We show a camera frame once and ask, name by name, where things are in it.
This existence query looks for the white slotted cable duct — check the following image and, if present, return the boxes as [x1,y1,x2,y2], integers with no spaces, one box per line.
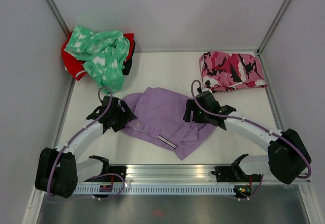
[74,184,235,195]

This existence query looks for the green tie-dye garment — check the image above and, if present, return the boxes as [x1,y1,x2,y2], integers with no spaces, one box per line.
[64,25,130,92]

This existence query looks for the purple trousers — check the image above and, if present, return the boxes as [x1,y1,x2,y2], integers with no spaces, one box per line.
[122,87,216,161]

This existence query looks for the aluminium frame post right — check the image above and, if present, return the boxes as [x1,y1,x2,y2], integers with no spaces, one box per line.
[256,0,293,56]

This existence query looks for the black garment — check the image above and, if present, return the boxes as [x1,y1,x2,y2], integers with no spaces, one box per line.
[122,40,136,76]

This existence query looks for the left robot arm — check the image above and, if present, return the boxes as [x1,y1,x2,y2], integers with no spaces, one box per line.
[35,95,137,199]

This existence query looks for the aluminium frame post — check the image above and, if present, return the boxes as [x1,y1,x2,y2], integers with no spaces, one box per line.
[256,0,293,56]
[45,0,70,37]

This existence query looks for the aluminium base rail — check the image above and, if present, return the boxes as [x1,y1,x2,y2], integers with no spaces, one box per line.
[81,164,311,184]

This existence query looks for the aluminium frame post left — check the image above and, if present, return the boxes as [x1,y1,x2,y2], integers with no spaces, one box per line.
[45,0,70,37]

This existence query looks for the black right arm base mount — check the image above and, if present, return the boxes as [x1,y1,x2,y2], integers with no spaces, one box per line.
[211,166,262,183]

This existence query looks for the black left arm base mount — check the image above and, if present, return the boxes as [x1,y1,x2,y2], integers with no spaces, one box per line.
[85,166,127,184]

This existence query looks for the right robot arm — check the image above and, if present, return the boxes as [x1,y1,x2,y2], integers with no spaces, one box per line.
[183,91,311,184]

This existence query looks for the red garment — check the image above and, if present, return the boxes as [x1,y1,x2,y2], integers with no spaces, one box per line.
[61,32,135,81]

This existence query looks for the pink camouflage trousers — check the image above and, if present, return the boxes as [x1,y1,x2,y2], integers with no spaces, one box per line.
[199,51,268,92]

